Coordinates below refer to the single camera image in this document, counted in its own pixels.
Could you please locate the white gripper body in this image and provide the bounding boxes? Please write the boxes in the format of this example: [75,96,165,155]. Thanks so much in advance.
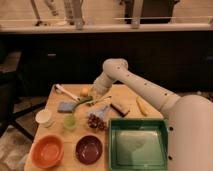
[91,76,111,97]

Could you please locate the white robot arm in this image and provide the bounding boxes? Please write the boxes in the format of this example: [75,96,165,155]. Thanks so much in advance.
[91,59,213,171]

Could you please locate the green plastic cup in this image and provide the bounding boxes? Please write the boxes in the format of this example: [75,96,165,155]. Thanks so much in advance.
[63,114,76,130]

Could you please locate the white plastic cup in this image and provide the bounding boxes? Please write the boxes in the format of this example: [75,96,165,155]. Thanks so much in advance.
[35,109,53,127]

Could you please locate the orange fruit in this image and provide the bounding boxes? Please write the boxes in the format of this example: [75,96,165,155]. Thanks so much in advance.
[80,87,89,97]

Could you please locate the light blue plastic scoop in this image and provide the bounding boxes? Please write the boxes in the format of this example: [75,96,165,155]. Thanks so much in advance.
[88,105,110,119]

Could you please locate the red grapes bunch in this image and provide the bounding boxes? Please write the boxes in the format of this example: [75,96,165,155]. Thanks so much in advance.
[87,114,107,131]

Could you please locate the blue sponge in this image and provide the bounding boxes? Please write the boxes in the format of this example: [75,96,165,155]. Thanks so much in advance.
[57,102,76,113]

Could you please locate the yellow banana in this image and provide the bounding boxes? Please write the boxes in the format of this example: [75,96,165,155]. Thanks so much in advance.
[136,97,148,117]

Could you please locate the green plastic tray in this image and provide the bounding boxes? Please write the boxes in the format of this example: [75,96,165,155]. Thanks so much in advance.
[108,119,168,171]

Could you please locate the dark purple bowl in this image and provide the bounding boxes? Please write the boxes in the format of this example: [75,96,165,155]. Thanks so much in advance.
[75,135,103,165]

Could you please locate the orange bowl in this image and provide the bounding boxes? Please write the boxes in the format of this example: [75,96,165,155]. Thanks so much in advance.
[31,135,64,169]

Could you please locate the black chair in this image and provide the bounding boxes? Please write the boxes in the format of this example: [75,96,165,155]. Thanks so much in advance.
[0,51,46,141]

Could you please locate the green handled utensil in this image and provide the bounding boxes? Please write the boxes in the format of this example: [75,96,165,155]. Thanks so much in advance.
[86,96,112,106]

